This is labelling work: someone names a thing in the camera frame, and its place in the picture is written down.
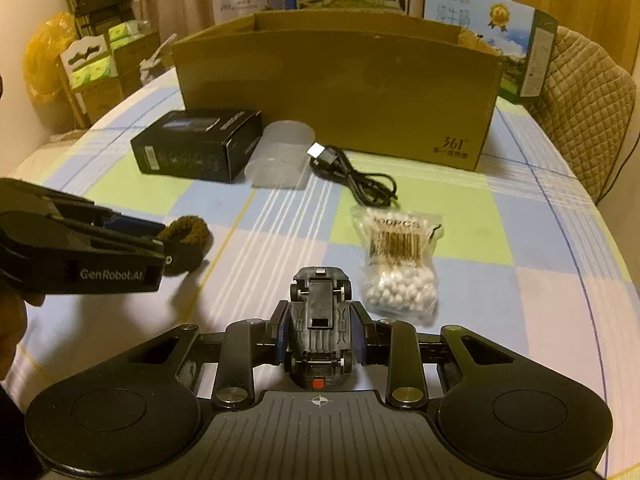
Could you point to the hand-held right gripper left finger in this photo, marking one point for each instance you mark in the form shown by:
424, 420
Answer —
285, 332

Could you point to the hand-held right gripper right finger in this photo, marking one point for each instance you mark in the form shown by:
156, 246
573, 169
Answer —
361, 327

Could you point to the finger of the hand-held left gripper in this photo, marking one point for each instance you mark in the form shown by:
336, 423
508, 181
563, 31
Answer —
120, 249
132, 226

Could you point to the black toy car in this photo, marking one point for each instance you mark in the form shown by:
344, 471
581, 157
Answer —
320, 320

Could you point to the brown hair scrunchie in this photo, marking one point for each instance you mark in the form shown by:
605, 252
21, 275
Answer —
192, 227

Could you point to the bag of cotton swabs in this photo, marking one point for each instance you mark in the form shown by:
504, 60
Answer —
400, 270

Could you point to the black product box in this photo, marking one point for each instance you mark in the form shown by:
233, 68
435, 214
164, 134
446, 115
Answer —
200, 145

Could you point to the clear plastic cup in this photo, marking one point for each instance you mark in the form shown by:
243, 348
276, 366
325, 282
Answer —
280, 155

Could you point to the brown cardboard box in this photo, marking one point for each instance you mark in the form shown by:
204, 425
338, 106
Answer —
325, 90

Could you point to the person's left hand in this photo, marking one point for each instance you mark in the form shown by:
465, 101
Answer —
12, 335

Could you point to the green tissue pack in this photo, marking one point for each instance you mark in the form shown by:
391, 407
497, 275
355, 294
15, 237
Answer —
80, 79
127, 32
99, 69

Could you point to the clear plastic bag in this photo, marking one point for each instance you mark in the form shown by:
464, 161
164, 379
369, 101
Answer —
155, 60

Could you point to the white carved chair back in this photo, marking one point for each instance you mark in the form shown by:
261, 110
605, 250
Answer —
82, 52

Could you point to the yellow plastic bag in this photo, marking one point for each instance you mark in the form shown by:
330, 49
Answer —
45, 60

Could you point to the white appliance box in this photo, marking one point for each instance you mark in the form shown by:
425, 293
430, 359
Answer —
245, 2

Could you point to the chair with quilted cover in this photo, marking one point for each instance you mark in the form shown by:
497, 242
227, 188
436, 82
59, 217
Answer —
585, 110

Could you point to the light blue milk carton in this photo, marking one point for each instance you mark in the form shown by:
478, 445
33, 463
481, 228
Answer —
500, 15

